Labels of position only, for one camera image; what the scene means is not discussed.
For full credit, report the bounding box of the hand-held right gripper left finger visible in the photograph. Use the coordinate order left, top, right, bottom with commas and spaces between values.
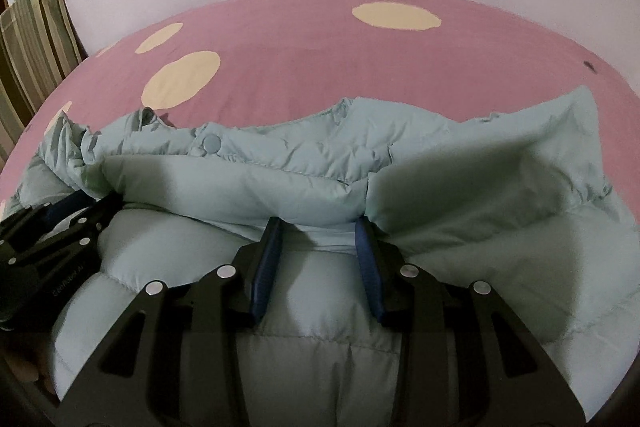
55, 216, 286, 427

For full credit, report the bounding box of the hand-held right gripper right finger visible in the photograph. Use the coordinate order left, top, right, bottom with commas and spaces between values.
354, 216, 586, 427

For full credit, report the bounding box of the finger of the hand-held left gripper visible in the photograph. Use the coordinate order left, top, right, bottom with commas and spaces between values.
0, 192, 126, 265
0, 191, 93, 240

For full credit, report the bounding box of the light blue puffer jacket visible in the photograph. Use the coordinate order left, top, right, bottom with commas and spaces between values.
0, 86, 636, 427

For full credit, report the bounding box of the person's left hand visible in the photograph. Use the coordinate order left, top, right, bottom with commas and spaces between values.
10, 342, 58, 395

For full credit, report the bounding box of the striped headboard cushion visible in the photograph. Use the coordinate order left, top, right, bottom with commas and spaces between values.
0, 0, 88, 168

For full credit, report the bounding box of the pink polka dot bed sheet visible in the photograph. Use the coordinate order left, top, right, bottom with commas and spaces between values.
0, 0, 640, 218

